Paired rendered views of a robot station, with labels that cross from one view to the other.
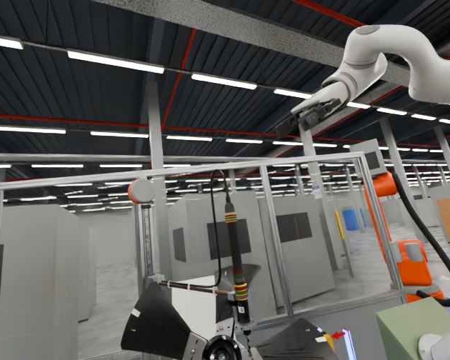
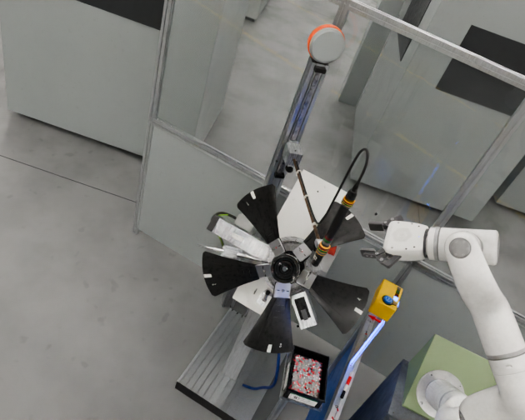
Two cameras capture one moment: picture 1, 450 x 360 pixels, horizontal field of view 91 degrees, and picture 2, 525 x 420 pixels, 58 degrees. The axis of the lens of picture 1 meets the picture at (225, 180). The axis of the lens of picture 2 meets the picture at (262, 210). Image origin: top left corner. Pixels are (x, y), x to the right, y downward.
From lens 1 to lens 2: 119 cm
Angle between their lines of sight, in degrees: 57
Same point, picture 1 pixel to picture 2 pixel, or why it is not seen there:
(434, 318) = (480, 377)
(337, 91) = (407, 254)
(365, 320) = not seen: hidden behind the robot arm
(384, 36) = (453, 267)
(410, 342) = (432, 365)
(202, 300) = (317, 205)
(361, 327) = not seen: hidden behind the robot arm
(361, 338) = (468, 327)
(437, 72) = (474, 312)
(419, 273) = not seen: outside the picture
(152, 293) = (268, 193)
